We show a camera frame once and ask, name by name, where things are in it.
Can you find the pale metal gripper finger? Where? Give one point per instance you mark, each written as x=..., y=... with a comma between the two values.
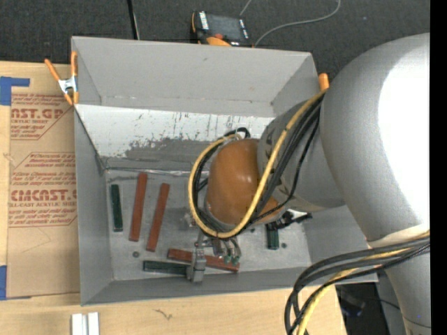
x=196, y=273
x=200, y=257

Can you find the red-brown flat block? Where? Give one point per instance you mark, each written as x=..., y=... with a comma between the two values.
x=138, y=208
x=179, y=254
x=158, y=218

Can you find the dark green flat block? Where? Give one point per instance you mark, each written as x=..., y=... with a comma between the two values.
x=117, y=208
x=164, y=267
x=273, y=239

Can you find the brown cardboard board, red print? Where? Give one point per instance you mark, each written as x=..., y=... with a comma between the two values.
x=42, y=250

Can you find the grey metal bin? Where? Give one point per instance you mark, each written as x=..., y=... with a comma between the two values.
x=167, y=79

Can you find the black cylinder on white bracket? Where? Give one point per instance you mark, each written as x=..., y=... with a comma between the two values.
x=293, y=218

